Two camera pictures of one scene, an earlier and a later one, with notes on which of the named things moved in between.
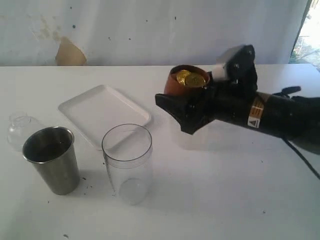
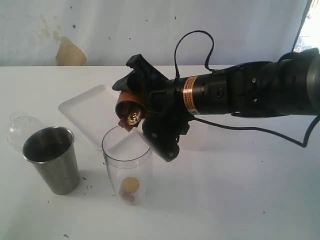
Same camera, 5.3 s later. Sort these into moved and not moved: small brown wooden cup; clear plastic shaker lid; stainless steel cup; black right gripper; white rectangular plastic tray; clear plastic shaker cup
Moved: black right gripper; small brown wooden cup
Not moved: clear plastic shaker cup; white rectangular plastic tray; stainless steel cup; clear plastic shaker lid
